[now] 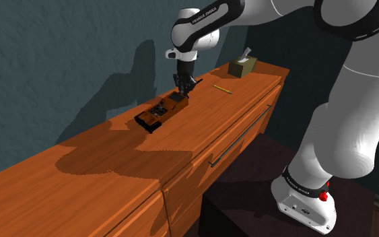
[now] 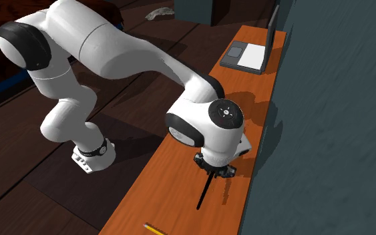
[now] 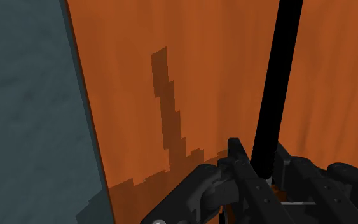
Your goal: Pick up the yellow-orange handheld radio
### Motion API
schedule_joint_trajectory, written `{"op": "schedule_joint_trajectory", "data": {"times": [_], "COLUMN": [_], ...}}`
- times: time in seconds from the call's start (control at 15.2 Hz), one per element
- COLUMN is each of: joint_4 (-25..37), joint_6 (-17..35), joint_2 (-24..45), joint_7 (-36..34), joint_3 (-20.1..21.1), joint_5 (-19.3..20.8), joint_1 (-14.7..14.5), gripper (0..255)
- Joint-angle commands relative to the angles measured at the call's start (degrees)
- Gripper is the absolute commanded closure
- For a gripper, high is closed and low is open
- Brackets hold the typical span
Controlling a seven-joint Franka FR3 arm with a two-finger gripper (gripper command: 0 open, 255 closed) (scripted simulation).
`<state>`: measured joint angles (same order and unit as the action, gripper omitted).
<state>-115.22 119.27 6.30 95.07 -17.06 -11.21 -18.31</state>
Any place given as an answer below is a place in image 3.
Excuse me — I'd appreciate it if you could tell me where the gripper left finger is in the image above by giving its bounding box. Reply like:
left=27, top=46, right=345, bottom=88
left=139, top=137, right=295, bottom=224

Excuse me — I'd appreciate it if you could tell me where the long black rod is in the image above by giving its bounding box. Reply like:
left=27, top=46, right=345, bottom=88
left=249, top=0, right=304, bottom=181

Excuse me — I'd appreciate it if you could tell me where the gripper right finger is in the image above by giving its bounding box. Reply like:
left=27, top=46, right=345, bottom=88
left=272, top=141, right=358, bottom=224

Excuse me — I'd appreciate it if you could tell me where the orange wooden table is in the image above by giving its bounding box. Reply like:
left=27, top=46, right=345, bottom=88
left=59, top=0, right=358, bottom=224

